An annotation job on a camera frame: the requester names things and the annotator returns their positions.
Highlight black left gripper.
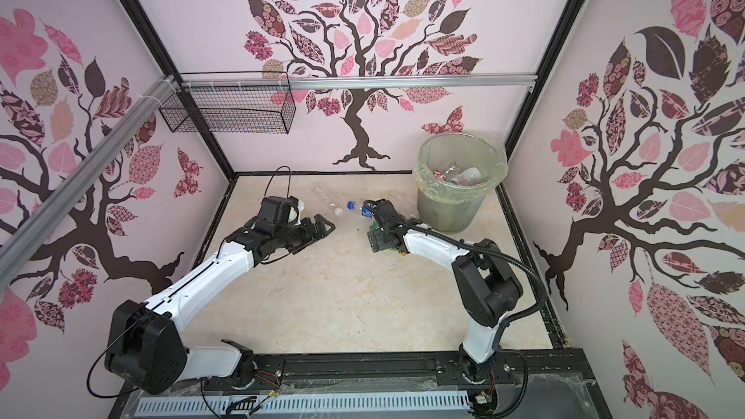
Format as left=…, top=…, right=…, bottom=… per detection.
left=274, top=214, right=336, bottom=254

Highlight clear ribbed bottle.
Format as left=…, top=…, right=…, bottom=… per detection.
left=314, top=185, right=345, bottom=217

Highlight clear Coca-Cola bottle yellow cap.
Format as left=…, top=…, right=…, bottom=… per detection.
left=432, top=162, right=461, bottom=182

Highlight white bottle red cap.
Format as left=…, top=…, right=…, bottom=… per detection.
left=450, top=167, right=483, bottom=186

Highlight green Sprite bottle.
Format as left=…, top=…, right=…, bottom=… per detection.
left=367, top=224, right=409, bottom=255

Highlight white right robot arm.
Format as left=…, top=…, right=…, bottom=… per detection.
left=364, top=199, right=524, bottom=383

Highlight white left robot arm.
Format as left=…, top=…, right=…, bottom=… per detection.
left=102, top=196, right=336, bottom=395

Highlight clear Pepsi bottle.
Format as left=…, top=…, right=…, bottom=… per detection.
left=347, top=201, right=374, bottom=218

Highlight black corrugated cable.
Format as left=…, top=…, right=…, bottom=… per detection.
left=363, top=200, right=549, bottom=327

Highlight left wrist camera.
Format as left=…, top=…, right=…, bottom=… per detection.
left=288, top=196, right=305, bottom=225

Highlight wire mesh waste bin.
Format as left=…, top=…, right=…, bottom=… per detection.
left=417, top=140, right=504, bottom=234

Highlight black wire wall basket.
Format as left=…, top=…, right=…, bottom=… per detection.
left=159, top=70, right=296, bottom=135

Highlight aluminium wall rail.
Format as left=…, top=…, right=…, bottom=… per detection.
left=180, top=73, right=537, bottom=90
left=1, top=75, right=178, bottom=288

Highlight white slotted cable duct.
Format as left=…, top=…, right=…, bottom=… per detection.
left=134, top=391, right=470, bottom=418

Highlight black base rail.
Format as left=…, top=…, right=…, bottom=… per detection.
left=248, top=348, right=596, bottom=392

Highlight aluminium left wall rail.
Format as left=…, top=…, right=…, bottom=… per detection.
left=1, top=75, right=178, bottom=288

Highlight black frame rail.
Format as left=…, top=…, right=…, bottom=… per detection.
left=504, top=0, right=587, bottom=159

